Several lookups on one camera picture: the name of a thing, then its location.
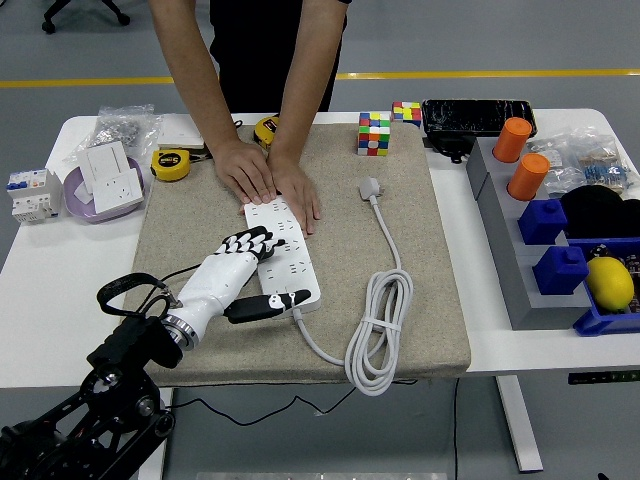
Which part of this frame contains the person's left hand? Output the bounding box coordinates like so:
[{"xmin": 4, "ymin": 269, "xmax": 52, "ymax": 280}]
[{"xmin": 268, "ymin": 152, "xmax": 322, "ymax": 237}]

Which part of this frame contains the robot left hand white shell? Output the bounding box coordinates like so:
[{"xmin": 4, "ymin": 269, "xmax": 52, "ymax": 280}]
[{"xmin": 174, "ymin": 225, "xmax": 312, "ymax": 337}]

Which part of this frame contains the person's right hand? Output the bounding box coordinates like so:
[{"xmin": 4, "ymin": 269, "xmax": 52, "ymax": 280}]
[{"xmin": 212, "ymin": 137, "xmax": 278, "ymax": 205}]

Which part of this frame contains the white power strip board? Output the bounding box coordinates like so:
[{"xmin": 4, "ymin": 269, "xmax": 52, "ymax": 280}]
[{"xmin": 243, "ymin": 195, "xmax": 323, "ymax": 316}]

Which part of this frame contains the yellow tape measure black label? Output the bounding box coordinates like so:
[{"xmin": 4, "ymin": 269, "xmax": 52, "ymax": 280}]
[{"xmin": 149, "ymin": 147, "xmax": 215, "ymax": 182}]

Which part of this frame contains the large Rubik's cube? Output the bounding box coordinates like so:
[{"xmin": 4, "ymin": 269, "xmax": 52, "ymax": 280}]
[{"xmin": 355, "ymin": 110, "xmax": 392, "ymax": 157}]

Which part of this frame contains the black table control panel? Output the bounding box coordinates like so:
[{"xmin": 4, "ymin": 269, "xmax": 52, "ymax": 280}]
[{"xmin": 566, "ymin": 370, "xmax": 640, "ymax": 386}]

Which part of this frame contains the grey-brown fabric mat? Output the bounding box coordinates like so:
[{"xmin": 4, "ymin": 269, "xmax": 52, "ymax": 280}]
[{"xmin": 122, "ymin": 121, "xmax": 473, "ymax": 389}]

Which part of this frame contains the person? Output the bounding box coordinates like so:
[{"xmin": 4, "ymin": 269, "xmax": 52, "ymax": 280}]
[{"xmin": 208, "ymin": 0, "xmax": 349, "ymax": 114}]

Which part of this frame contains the clear bag of metal parts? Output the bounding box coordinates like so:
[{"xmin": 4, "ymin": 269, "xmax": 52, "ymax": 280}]
[{"xmin": 62, "ymin": 103, "xmax": 165, "ymax": 164}]

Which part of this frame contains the small Rubik's cube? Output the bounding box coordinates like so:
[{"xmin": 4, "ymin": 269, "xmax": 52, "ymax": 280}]
[{"xmin": 390, "ymin": 101, "xmax": 423, "ymax": 128}]

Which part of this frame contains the blue plastic bin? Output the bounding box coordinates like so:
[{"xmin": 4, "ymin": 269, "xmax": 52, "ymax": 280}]
[{"xmin": 566, "ymin": 236, "xmax": 640, "ymax": 337}]

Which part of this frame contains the purple bowl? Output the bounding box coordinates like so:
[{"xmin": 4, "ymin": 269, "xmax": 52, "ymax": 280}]
[{"xmin": 61, "ymin": 155, "xmax": 147, "ymax": 225}]

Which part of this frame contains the small black clip device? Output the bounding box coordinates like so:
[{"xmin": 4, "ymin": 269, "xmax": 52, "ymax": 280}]
[{"xmin": 424, "ymin": 133, "xmax": 476, "ymax": 165}]

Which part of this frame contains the glossy black tray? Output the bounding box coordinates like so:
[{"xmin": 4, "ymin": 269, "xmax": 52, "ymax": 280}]
[{"xmin": 421, "ymin": 98, "xmax": 538, "ymax": 140}]

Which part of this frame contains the yellow lemon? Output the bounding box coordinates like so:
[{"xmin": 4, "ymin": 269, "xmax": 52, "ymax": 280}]
[{"xmin": 584, "ymin": 256, "xmax": 635, "ymax": 312}]

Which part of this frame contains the white blue circuit breaker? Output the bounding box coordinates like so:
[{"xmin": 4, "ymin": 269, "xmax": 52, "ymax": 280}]
[{"xmin": 5, "ymin": 167, "xmax": 64, "ymax": 225}]

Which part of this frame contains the blue block with knob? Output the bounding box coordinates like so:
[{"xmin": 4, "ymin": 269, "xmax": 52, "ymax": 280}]
[
  {"xmin": 517, "ymin": 198, "xmax": 569, "ymax": 246},
  {"xmin": 532, "ymin": 244, "xmax": 590, "ymax": 296}
]

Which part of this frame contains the grey stepped block holder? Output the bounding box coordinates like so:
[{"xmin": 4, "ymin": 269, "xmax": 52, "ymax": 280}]
[{"xmin": 465, "ymin": 136, "xmax": 594, "ymax": 331}]

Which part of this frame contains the orange cylinder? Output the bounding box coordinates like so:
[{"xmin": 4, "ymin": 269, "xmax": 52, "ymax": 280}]
[
  {"xmin": 506, "ymin": 152, "xmax": 551, "ymax": 202},
  {"xmin": 492, "ymin": 116, "xmax": 533, "ymax": 164}
]

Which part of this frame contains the black office chair base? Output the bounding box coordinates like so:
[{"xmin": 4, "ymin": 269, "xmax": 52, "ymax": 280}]
[{"xmin": 41, "ymin": 0, "xmax": 132, "ymax": 35}]

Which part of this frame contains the clear bag of small parts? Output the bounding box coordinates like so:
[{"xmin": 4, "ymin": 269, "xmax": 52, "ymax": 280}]
[{"xmin": 524, "ymin": 130, "xmax": 584, "ymax": 199}]

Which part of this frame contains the black round cloth object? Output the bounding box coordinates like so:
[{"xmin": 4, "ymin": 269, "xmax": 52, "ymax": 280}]
[{"xmin": 558, "ymin": 185, "xmax": 640, "ymax": 240}]

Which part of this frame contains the clear bag of resistors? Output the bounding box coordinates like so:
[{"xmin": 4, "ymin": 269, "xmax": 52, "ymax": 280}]
[{"xmin": 569, "ymin": 124, "xmax": 640, "ymax": 197}]

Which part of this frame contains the white power strip cord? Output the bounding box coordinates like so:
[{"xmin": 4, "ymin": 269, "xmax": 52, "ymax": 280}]
[{"xmin": 292, "ymin": 175, "xmax": 415, "ymax": 397}]

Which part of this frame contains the white wall switch plate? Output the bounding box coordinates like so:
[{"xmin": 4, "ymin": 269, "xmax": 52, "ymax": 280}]
[{"xmin": 156, "ymin": 113, "xmax": 206, "ymax": 150}]

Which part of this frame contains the white wall socket outlet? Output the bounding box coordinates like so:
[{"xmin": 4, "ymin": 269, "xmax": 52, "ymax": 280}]
[{"xmin": 91, "ymin": 168, "xmax": 146, "ymax": 215}]

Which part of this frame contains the white switch panel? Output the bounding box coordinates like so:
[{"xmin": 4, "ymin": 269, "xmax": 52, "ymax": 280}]
[{"xmin": 75, "ymin": 140, "xmax": 133, "ymax": 196}]

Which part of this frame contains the thin black adapter cord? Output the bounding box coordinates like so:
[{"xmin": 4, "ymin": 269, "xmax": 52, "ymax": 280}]
[{"xmin": 158, "ymin": 263, "xmax": 359, "ymax": 427}]

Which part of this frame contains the black hanging cable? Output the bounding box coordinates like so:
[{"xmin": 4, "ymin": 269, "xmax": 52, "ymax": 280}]
[{"xmin": 451, "ymin": 375, "xmax": 460, "ymax": 480}]

